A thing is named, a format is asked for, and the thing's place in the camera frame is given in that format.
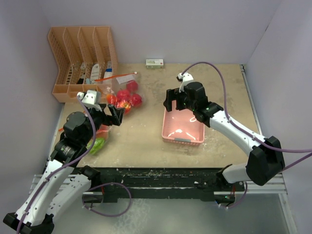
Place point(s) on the white leaflet package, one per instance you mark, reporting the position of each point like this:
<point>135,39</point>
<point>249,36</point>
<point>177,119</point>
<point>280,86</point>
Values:
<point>94,73</point>

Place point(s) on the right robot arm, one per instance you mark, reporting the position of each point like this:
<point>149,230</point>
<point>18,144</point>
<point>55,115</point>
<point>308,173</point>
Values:
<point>265,159</point>

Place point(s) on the pink perforated plastic basket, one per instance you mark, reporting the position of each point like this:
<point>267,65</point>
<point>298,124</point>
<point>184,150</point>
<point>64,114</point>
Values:
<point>182,127</point>

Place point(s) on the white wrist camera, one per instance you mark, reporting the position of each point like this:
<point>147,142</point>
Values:
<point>90,99</point>
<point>184,79</point>

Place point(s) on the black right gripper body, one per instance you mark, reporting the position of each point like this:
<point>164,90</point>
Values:
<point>189,105</point>

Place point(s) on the red apple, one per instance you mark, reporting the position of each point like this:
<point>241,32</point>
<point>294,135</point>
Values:
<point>132,86</point>
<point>126,105</point>

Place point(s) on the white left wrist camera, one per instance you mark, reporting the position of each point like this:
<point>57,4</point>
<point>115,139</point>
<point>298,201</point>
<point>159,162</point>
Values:
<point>90,99</point>

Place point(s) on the green white small box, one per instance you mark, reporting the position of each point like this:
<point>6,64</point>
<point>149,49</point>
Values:
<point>154,63</point>

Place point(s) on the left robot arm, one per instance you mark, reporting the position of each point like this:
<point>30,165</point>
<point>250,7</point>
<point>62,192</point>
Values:
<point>47,201</point>

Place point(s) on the peach plastic file organizer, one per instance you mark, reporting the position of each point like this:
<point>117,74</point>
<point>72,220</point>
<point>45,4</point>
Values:
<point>76,50</point>

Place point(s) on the clear orange-zipper bag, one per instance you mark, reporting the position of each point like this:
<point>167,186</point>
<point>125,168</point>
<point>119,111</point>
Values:
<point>77,136</point>
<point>115,83</point>

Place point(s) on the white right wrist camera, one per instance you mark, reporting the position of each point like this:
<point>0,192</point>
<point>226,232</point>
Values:
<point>184,79</point>

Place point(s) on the blue white box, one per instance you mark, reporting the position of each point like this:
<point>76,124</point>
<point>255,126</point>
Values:
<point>108,73</point>

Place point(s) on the yellow red pear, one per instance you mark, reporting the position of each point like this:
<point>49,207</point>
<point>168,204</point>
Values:
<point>111,99</point>

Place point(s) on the dark red round fruit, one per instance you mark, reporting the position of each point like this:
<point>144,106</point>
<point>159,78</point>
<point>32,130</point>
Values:
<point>123,95</point>

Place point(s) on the clear orange-zipper top bag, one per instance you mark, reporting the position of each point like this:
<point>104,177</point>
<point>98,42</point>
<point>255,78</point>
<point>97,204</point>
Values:
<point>115,83</point>

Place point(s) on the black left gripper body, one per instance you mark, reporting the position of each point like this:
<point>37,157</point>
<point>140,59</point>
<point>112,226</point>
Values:
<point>99,117</point>

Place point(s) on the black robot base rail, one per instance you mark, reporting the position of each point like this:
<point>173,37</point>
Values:
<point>204,184</point>

